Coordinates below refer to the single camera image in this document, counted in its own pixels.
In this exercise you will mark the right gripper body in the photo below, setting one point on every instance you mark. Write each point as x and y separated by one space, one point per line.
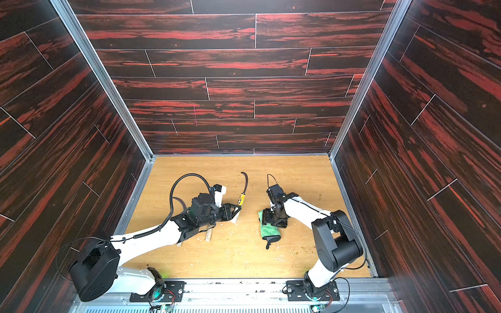
272 218

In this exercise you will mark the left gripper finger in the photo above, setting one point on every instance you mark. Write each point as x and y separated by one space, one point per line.
232 219
231 209

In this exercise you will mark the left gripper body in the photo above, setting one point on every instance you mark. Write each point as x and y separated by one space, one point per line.
214 217

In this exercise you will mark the small sickle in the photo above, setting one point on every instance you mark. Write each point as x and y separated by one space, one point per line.
180 208
241 199
209 235

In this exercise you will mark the green and black rag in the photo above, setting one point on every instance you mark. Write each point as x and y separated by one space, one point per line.
269 233

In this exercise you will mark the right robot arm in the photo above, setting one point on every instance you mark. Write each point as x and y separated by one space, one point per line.
336 241

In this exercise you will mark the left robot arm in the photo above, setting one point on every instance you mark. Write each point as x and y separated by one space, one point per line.
99 266

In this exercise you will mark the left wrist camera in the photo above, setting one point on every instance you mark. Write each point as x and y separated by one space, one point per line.
219 192

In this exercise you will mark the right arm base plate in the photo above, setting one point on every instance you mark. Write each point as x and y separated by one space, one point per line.
304 290

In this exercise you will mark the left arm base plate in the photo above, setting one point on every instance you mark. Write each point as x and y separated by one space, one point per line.
170 291

